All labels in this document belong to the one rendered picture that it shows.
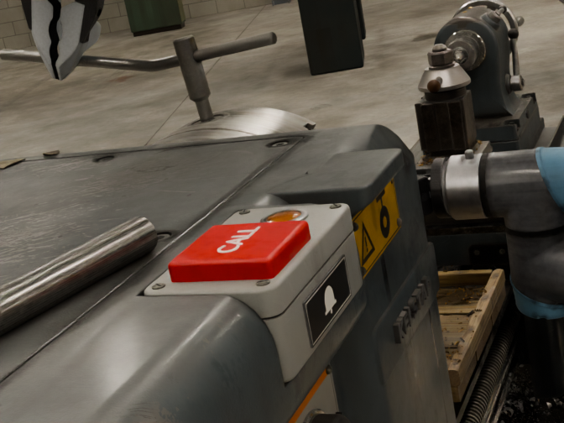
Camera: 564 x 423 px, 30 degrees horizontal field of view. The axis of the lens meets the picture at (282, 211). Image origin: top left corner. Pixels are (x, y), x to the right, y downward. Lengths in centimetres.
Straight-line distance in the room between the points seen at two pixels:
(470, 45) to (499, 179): 92
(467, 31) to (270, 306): 164
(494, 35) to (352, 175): 145
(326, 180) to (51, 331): 24
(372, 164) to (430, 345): 22
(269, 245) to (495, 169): 67
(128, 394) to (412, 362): 41
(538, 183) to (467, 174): 8
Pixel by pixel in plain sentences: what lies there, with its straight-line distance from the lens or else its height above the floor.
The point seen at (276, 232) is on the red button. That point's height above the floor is 127.
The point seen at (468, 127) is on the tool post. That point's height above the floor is 106.
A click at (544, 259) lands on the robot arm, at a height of 100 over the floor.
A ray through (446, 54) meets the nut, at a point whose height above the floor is 117.
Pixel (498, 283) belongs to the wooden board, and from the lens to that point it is 142.
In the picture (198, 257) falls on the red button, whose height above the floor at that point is 127.
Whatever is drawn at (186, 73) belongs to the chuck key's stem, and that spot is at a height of 129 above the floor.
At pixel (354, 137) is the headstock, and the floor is 125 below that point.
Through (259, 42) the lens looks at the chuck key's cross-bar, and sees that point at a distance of 102.
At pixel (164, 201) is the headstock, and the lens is 72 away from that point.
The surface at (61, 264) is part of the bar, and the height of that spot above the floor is 128.
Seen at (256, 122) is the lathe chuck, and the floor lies 123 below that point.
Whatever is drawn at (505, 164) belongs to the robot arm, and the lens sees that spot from 120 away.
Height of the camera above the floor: 144
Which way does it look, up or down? 16 degrees down
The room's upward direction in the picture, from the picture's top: 11 degrees counter-clockwise
